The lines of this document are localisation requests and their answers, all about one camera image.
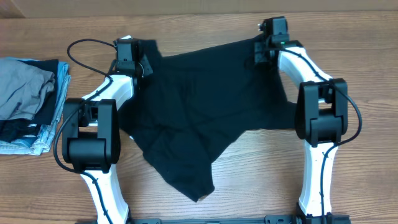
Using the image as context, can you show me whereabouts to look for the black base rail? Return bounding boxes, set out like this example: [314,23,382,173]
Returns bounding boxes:
[126,215,351,224]

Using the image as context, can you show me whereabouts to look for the black folded garment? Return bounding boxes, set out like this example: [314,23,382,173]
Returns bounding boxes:
[1,59,59,142]

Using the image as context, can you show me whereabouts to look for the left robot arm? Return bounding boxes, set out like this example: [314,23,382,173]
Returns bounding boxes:
[54,35,152,223]

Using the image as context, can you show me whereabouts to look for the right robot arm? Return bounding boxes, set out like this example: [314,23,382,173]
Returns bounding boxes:
[254,17,348,223]

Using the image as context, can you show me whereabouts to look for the black t-shirt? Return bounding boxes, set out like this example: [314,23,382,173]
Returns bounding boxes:
[119,39,296,201]

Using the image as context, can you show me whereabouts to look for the grey folded garment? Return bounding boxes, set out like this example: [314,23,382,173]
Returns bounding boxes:
[1,58,55,120]

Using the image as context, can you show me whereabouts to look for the light blue folded jeans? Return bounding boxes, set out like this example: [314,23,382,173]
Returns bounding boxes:
[1,61,71,156]

